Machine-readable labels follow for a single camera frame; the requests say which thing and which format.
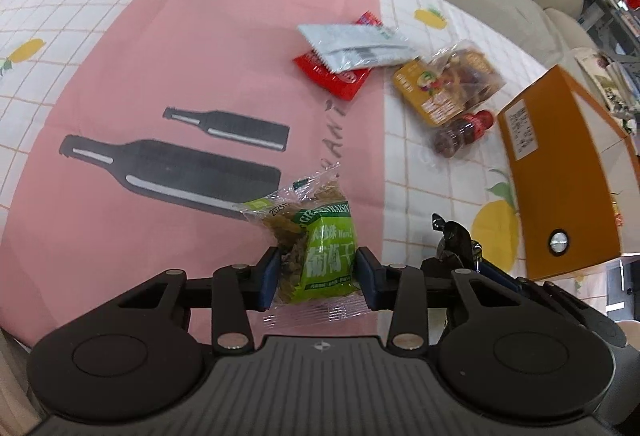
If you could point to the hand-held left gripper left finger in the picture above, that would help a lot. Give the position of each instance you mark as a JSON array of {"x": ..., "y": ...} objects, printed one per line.
[{"x": 270, "y": 276}]

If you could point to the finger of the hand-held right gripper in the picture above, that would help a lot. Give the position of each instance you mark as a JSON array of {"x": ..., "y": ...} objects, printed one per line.
[
  {"x": 436, "y": 266},
  {"x": 497, "y": 275}
]

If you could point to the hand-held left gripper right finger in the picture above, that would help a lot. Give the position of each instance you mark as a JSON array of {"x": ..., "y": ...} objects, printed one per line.
[{"x": 365, "y": 276}]

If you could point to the black candy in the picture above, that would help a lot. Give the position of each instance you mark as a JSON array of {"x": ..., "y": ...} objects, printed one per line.
[{"x": 450, "y": 233}]

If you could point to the green raisin packet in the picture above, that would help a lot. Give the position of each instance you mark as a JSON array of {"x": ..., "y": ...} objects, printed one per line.
[{"x": 325, "y": 256}]

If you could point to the orange cardboard box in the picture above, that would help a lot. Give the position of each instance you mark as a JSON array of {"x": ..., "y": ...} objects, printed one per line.
[{"x": 550, "y": 176}]

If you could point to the small red-capped dark bottle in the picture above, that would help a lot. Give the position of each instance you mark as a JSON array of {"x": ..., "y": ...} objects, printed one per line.
[{"x": 462, "y": 134}]

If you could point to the orange label date packet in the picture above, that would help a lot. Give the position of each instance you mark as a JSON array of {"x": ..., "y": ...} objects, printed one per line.
[{"x": 440, "y": 86}]

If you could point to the red snack packet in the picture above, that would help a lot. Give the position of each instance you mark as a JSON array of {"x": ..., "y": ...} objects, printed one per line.
[{"x": 332, "y": 76}]

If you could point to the silver snack packet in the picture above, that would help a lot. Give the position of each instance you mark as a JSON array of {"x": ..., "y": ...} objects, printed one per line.
[{"x": 350, "y": 41}]

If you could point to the person's right forearm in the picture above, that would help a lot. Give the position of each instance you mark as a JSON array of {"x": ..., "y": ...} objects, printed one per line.
[{"x": 629, "y": 333}]

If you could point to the pink and white tablecloth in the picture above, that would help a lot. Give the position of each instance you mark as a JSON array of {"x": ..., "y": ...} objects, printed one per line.
[{"x": 150, "y": 66}]

